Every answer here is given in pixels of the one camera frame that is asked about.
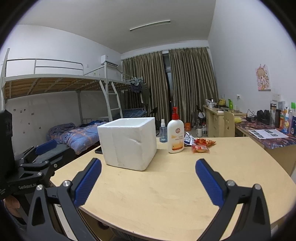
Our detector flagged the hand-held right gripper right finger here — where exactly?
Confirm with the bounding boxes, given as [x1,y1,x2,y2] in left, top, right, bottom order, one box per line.
[195,158,272,241]

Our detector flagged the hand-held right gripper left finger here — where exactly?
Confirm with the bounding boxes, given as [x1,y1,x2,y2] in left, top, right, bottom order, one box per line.
[25,158,102,241]

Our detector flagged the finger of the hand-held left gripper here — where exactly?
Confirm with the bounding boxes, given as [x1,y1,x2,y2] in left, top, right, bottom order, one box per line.
[18,145,75,173]
[15,140,58,163]

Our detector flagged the white foam box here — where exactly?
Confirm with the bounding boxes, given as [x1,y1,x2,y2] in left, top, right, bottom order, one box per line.
[97,117,157,171]

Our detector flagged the person's left hand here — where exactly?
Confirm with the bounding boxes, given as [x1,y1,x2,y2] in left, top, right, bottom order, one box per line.
[3,195,21,223]

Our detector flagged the red snack packet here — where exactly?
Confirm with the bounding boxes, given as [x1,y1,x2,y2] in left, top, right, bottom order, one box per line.
[194,138,216,147]
[191,144,210,153]

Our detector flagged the blue patterned quilt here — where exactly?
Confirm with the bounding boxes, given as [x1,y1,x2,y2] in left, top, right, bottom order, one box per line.
[47,122,109,154]

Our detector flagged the blue and white packet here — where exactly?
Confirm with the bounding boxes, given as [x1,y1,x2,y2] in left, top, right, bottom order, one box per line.
[184,132,197,146]

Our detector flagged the white lotion pump bottle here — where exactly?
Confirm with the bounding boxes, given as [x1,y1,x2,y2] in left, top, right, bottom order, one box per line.
[167,107,185,154]

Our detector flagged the wooden chair with face cutout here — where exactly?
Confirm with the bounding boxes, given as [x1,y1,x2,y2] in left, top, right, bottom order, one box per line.
[223,110,236,138]

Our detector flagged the light wooden desk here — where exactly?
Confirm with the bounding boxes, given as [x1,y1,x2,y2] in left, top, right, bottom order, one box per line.
[203,105,247,138]

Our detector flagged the long white metal bunk bed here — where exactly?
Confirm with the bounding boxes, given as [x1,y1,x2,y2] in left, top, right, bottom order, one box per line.
[0,48,111,158]

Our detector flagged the clear blue spray bottle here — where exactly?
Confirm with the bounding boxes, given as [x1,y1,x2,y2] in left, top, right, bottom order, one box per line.
[159,119,168,143]

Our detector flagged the black folding chair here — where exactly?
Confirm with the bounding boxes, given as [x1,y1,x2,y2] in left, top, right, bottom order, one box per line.
[196,105,207,126]
[148,107,159,120]

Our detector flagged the desk with patterned cover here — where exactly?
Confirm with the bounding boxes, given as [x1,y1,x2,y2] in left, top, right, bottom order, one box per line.
[235,119,296,176]

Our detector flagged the printed paper sheet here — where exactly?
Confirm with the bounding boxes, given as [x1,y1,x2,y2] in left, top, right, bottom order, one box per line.
[248,128,289,140]

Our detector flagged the blue plaid bedding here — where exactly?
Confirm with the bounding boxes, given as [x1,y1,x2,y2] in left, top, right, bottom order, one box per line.
[121,108,148,118]

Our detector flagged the black headphones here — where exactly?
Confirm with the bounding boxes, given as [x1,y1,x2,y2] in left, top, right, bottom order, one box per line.
[257,110,271,123]

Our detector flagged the white metal ladder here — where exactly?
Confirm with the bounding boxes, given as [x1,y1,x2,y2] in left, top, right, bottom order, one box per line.
[107,81,123,118]

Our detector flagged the dark thermos flask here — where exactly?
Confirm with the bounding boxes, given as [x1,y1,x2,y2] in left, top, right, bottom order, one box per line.
[270,100,277,127]

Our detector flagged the brown curtain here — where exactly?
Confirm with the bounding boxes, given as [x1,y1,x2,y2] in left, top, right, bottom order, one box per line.
[168,47,219,126]
[122,51,169,123]

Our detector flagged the white and blue bottle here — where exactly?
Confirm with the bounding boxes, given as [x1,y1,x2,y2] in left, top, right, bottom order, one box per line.
[284,109,292,133]

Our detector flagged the short white metal bunk bed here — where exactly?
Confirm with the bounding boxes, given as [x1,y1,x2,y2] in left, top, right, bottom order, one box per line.
[104,62,151,118]

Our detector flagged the dark hanging clothes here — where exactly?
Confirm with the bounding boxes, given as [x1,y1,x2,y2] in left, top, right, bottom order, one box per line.
[130,82,150,103]

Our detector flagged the white air conditioner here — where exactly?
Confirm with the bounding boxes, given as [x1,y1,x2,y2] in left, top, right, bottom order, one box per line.
[101,54,119,67]

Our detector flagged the ceiling tube light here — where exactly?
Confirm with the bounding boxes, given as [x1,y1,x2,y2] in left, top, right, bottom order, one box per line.
[129,20,171,32]

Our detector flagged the group of small wall stickers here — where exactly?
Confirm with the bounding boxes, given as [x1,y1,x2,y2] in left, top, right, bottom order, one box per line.
[13,108,42,135]

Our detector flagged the black cable bundle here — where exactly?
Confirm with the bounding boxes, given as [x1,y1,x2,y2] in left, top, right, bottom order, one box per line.
[245,109,258,122]

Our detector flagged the pink cartoon wall poster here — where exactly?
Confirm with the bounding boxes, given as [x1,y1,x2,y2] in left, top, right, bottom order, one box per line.
[255,64,271,91]

